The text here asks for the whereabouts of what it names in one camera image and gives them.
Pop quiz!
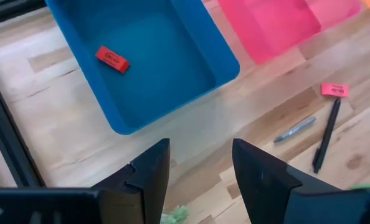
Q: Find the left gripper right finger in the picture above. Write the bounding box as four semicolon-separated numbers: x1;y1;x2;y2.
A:
232;138;341;224

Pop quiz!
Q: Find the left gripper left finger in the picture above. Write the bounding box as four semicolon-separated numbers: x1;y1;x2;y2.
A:
91;138;171;224

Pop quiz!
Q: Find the black pen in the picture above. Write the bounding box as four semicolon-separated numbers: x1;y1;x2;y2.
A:
311;96;342;174

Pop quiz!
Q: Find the pink eraser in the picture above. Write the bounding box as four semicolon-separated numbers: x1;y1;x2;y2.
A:
320;82;350;98

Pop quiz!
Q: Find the red eraser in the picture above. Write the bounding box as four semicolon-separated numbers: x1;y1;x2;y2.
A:
95;45;131;75

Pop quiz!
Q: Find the green potted succulent plant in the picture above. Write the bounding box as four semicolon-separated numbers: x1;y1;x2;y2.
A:
159;205;189;224

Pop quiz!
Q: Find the blue plastic bin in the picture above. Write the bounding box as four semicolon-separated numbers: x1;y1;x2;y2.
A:
44;0;240;136

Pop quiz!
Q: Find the pink plastic bin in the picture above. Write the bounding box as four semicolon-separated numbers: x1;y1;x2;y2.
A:
217;0;362;65

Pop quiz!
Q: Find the black metal table frame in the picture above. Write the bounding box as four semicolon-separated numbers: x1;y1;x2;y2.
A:
0;0;46;188

